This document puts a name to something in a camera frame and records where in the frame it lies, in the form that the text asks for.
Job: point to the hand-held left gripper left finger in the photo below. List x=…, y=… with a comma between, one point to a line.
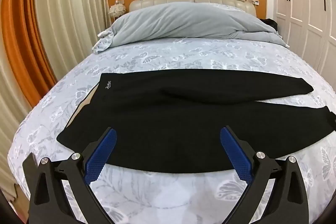
x=101, y=158

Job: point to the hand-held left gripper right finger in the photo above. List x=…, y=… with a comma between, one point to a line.
x=236, y=155

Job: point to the black pants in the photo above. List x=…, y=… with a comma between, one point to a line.
x=170, y=121

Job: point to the cream curtain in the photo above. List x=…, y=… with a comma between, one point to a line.
x=11, y=108
x=71, y=3

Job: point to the bed with butterfly sheet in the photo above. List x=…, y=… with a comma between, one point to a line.
x=183, y=56

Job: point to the pale patterned cloth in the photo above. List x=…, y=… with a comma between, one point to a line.
x=102, y=43

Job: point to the black bundle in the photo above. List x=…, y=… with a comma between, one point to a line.
x=270, y=23

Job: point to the orange curtain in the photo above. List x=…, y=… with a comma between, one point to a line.
x=23, y=43

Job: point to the grey duvet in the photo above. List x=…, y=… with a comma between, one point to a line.
x=183, y=19

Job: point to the fluffy dried flowers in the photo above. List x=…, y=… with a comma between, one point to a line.
x=117, y=10

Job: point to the white wardrobe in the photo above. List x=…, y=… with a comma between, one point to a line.
x=302, y=8

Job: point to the wall switch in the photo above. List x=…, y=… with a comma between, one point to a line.
x=253, y=1

